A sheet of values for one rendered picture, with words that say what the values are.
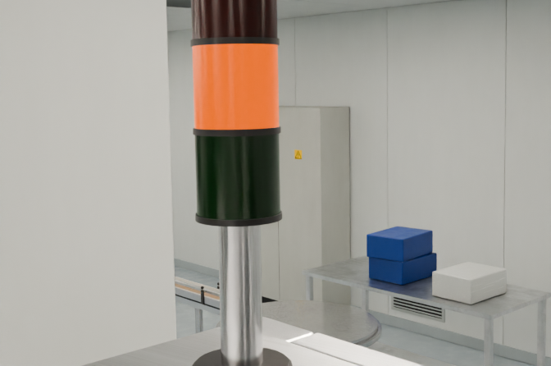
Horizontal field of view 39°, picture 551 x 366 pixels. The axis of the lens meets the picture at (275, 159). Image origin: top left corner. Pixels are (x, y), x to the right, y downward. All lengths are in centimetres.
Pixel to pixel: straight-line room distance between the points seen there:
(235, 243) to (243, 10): 13
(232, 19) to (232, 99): 4
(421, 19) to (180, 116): 376
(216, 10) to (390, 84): 681
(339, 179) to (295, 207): 51
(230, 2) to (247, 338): 19
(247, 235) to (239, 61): 10
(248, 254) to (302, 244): 713
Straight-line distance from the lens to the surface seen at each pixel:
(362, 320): 456
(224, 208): 43
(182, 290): 527
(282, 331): 57
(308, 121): 736
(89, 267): 204
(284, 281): 787
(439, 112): 690
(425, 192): 705
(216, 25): 43
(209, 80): 43
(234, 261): 45
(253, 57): 43
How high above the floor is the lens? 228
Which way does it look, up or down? 5 degrees down
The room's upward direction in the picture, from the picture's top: 1 degrees counter-clockwise
